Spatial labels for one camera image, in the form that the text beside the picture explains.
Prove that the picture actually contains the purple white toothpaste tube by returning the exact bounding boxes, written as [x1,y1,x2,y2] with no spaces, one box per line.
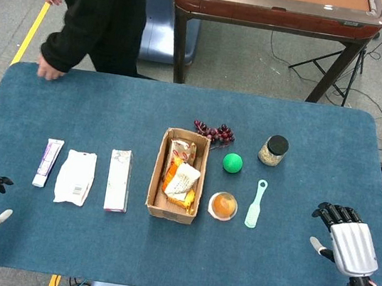
[31,136,65,191]

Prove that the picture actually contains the black tripod stand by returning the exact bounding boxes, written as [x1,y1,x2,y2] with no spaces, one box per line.
[283,39,367,110]

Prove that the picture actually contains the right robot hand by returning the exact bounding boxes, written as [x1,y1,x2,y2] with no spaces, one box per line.
[303,200,382,281]

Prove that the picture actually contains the blue felt table cover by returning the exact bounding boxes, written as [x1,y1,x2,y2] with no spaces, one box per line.
[0,56,382,286]

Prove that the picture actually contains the dark red grape bunch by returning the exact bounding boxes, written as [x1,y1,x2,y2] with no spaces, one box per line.
[190,118,238,154]

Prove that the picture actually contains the floral white carton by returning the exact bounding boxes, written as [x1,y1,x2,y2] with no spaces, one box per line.
[102,147,137,215]

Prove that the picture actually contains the snack packets in box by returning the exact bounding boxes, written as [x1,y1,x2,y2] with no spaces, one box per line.
[157,155,202,216]

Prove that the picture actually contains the glass jar black lid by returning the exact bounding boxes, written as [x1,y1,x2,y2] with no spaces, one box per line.
[256,132,291,169]

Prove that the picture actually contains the mint green brush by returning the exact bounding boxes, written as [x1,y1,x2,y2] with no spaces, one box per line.
[243,177,270,231]

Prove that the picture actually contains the brown mahjong table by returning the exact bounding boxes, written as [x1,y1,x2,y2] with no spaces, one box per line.
[159,0,382,112]

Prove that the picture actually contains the person in black clothing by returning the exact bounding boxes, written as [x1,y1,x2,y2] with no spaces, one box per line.
[23,0,170,97]

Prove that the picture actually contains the cardboard box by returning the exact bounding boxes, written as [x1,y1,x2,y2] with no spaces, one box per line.
[143,125,213,227]

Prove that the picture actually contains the green ball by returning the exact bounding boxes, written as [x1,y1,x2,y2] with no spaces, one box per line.
[221,151,245,176]

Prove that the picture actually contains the white patterned snack packet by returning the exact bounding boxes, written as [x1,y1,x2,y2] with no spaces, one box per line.
[163,160,203,204]

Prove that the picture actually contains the red white snack packet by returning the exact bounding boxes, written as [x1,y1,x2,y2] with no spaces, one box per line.
[166,138,198,173]

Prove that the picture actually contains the orange jelly cup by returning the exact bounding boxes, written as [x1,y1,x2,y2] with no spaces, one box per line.
[206,189,241,224]

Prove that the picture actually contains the white plastic pouch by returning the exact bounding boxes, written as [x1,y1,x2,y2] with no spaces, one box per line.
[52,147,99,208]

